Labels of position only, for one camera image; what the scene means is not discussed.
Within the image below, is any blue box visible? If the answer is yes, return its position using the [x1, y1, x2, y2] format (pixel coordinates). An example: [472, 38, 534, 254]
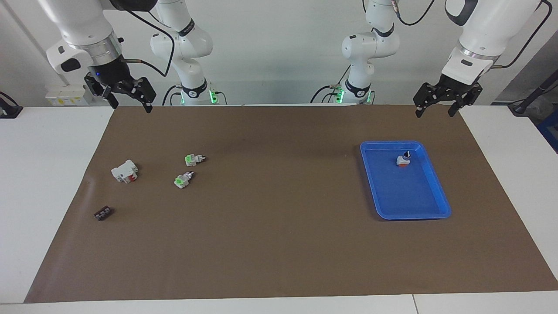
[537, 119, 558, 154]

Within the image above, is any black clamp mount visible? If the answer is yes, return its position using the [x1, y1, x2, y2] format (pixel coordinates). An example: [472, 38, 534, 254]
[0, 92, 23, 119]

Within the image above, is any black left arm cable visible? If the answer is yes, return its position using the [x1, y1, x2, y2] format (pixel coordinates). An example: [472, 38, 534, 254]
[492, 0, 553, 69]

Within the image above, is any white circuit breaker red lever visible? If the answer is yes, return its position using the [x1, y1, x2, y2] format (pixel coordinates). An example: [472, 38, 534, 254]
[111, 160, 139, 184]

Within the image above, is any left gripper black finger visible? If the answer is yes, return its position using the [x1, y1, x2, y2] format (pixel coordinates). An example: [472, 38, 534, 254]
[413, 82, 449, 118]
[448, 86, 483, 117]

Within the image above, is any blue plastic tray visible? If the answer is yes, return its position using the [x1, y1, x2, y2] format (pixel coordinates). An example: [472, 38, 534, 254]
[360, 140, 452, 221]

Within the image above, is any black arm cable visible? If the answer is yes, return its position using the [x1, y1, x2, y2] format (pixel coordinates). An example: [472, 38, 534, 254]
[492, 0, 553, 69]
[114, 7, 176, 78]

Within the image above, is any black stand base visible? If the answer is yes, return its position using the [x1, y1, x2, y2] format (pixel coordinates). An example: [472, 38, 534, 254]
[508, 70, 558, 116]

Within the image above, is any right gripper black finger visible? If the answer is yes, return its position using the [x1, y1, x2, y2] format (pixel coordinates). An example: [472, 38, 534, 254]
[84, 73, 119, 109]
[117, 78, 157, 114]

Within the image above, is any black base cable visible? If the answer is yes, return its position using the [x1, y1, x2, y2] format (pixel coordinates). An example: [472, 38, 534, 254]
[310, 65, 354, 104]
[162, 84, 181, 106]

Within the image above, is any brown table mat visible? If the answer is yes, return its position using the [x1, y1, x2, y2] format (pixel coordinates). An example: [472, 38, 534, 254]
[24, 104, 558, 304]

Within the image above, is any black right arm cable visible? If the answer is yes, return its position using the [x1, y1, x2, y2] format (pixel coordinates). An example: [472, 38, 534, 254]
[114, 7, 176, 78]

